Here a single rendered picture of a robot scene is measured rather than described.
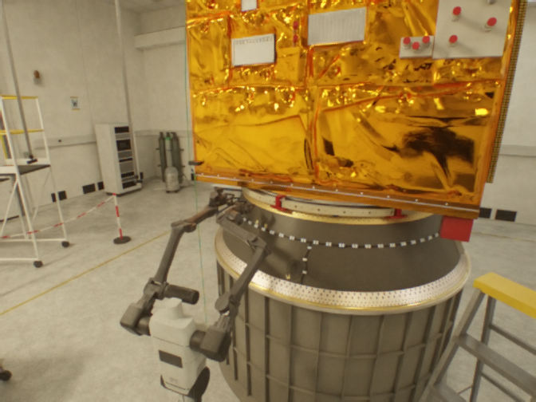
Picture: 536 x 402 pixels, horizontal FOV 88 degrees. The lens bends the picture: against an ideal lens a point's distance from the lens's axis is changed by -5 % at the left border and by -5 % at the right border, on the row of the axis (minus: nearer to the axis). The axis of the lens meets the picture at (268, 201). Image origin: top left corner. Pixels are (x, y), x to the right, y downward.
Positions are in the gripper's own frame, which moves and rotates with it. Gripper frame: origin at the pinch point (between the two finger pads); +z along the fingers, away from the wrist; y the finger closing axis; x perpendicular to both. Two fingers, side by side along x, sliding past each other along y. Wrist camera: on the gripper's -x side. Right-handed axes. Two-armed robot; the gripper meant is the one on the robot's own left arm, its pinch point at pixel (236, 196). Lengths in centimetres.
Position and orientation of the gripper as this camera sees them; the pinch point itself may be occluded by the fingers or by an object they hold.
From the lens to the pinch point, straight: 220.5
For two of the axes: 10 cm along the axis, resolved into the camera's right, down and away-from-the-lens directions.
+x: 1.5, 9.2, 3.7
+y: -4.8, -2.6, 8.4
